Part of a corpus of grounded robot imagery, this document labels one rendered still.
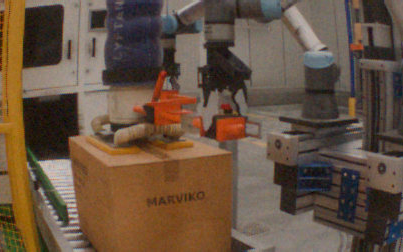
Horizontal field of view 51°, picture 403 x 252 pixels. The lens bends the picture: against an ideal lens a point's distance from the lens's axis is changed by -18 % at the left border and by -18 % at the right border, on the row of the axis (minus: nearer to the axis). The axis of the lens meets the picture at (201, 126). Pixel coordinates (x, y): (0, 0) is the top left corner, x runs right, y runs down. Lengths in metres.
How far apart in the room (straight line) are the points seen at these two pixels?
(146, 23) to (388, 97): 0.85
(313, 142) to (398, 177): 0.51
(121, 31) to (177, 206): 0.59
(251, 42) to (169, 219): 10.83
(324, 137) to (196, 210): 0.49
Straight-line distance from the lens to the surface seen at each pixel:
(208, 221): 1.57
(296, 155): 1.57
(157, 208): 1.48
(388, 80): 1.53
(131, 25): 1.62
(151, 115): 1.48
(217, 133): 1.14
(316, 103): 1.65
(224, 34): 1.17
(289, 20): 1.83
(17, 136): 2.03
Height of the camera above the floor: 1.25
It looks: 8 degrees down
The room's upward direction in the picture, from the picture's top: 1 degrees counter-clockwise
